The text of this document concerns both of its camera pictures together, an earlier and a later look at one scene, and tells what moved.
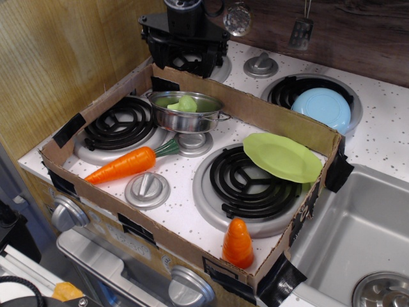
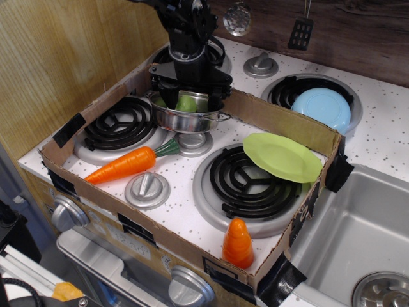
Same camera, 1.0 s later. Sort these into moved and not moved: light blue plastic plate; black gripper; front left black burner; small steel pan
Moved: black gripper
Not moved: small steel pan; light blue plastic plate; front left black burner
